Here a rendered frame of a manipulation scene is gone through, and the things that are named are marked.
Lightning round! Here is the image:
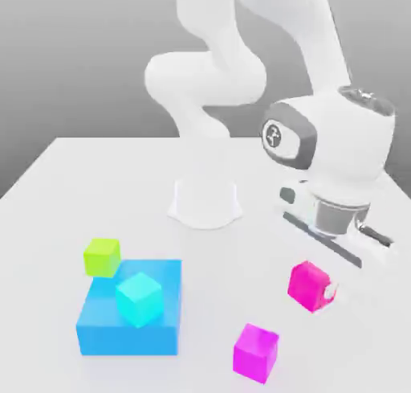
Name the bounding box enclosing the small cyan cube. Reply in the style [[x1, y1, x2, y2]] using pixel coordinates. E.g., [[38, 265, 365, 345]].
[[115, 271, 165, 330]]

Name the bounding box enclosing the small magenta cube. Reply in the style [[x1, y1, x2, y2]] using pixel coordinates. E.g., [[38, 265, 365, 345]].
[[232, 322, 280, 385]]

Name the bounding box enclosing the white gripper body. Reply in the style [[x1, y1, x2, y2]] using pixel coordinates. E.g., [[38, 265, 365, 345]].
[[275, 205, 400, 272]]

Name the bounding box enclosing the small pink cube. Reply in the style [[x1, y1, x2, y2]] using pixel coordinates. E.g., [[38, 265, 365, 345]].
[[287, 260, 332, 314]]

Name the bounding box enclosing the large blue box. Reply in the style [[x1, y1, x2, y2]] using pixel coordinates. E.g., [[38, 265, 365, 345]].
[[75, 258, 183, 357]]

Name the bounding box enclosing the small lime green cube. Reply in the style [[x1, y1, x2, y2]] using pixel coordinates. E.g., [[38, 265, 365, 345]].
[[83, 237, 122, 279]]

